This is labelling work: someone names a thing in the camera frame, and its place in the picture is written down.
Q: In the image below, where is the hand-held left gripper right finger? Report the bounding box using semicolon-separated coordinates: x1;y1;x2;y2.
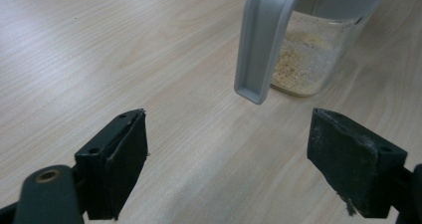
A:
306;107;409;219

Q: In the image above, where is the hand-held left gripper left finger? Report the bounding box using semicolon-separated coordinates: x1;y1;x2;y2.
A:
74;108;149;221

